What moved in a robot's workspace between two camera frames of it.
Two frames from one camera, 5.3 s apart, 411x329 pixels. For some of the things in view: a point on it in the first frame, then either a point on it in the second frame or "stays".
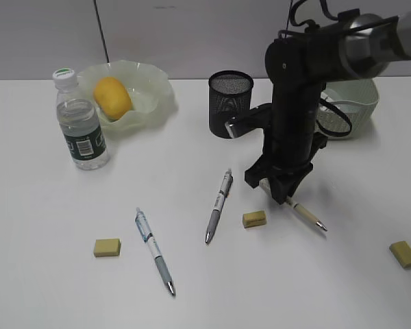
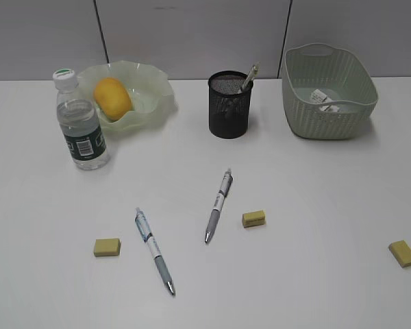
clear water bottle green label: [79, 119] stays
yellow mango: [112, 97] stays
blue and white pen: [148, 237] stays
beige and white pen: [266, 186] → [253, 74]
